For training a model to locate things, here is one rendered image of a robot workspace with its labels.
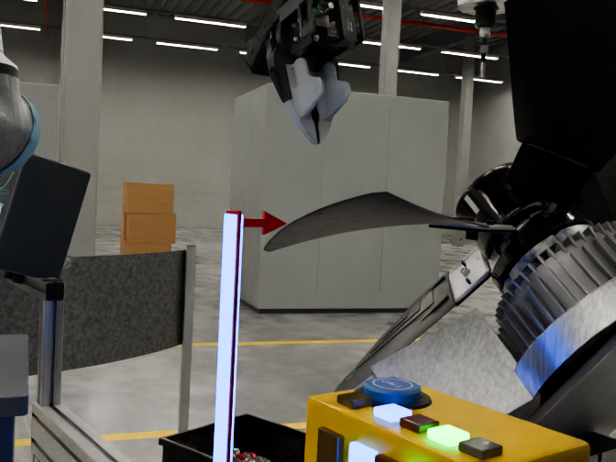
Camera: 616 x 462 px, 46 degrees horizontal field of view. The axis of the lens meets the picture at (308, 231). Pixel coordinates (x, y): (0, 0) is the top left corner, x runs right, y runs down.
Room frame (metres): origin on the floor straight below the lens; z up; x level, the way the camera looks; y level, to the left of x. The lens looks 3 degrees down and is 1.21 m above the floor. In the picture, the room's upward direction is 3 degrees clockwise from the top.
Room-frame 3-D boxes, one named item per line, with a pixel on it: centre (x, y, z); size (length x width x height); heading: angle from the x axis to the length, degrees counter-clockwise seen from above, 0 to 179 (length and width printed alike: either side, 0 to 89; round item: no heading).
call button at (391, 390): (0.50, -0.06, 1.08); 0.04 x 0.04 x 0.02
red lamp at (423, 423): (0.44, -0.07, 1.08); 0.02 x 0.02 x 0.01; 36
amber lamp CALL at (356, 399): (0.48, -0.04, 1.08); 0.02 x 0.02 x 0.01; 36
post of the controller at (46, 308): (1.13, 0.40, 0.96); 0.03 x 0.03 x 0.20; 36
